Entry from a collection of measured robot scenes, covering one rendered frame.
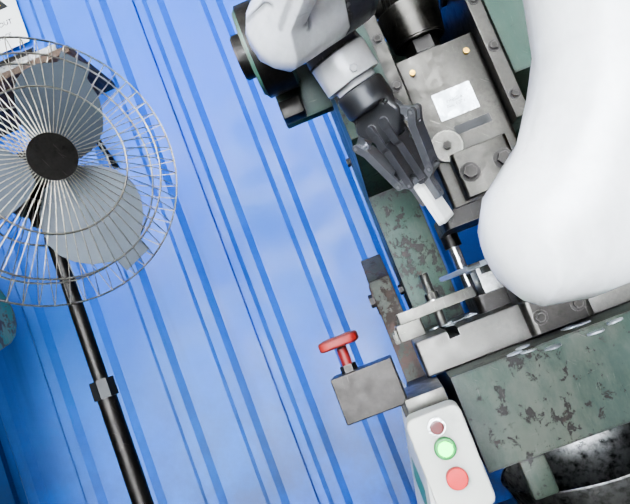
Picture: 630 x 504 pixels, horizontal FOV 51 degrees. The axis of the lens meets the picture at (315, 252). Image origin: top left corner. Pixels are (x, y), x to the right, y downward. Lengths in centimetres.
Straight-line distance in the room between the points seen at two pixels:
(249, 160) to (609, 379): 171
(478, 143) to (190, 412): 163
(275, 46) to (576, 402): 64
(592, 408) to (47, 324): 207
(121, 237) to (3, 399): 137
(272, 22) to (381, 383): 52
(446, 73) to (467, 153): 16
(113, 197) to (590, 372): 100
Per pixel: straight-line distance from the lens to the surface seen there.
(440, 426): 89
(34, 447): 274
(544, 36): 49
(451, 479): 90
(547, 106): 48
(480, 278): 119
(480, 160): 115
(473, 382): 100
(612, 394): 105
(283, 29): 82
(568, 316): 109
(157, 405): 252
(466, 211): 117
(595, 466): 145
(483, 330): 109
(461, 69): 122
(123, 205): 149
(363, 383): 98
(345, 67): 95
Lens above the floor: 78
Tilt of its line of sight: 7 degrees up
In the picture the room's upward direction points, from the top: 21 degrees counter-clockwise
